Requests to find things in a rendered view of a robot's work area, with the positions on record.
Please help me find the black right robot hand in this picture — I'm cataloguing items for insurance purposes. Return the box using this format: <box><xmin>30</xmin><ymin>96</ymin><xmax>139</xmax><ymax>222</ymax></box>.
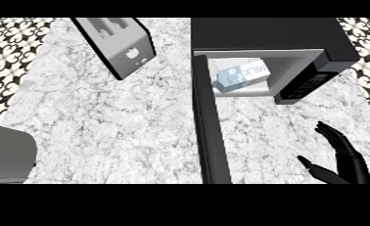
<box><xmin>295</xmin><ymin>120</ymin><xmax>370</xmax><ymax>185</ymax></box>

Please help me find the black microwave door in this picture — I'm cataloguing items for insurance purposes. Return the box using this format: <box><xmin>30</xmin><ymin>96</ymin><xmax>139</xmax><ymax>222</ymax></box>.
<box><xmin>190</xmin><ymin>54</ymin><xmax>233</xmax><ymax>185</ymax></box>

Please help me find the white and blue milk carton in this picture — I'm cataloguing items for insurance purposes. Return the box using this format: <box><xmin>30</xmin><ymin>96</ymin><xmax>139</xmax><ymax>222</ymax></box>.
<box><xmin>211</xmin><ymin>59</ymin><xmax>272</xmax><ymax>94</ymax></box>

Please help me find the black microwave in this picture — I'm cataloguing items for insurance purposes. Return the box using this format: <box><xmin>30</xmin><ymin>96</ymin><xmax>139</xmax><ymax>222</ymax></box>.
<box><xmin>190</xmin><ymin>17</ymin><xmax>361</xmax><ymax>106</ymax></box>

